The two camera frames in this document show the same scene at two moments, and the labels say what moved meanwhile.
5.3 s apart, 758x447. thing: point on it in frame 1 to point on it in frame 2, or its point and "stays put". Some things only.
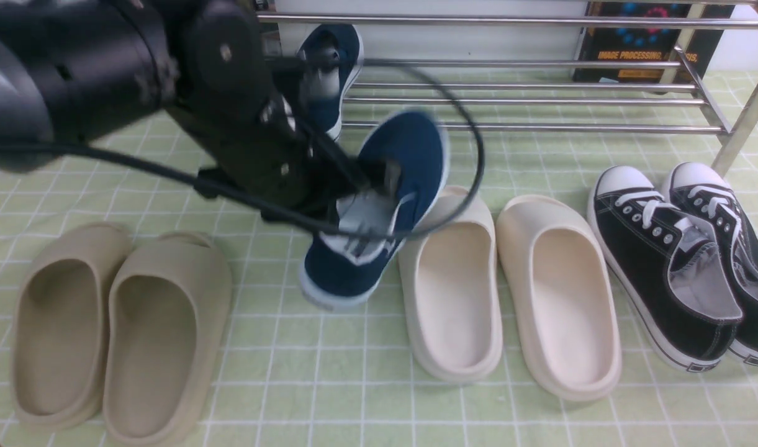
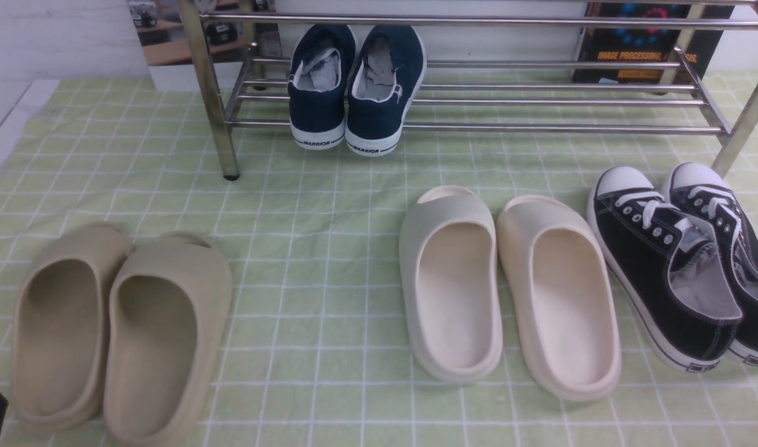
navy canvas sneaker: [402, 166] to [388, 72]
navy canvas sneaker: [330, 53] stays put
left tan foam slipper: [59, 333] stays put
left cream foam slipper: [449, 292] stays put
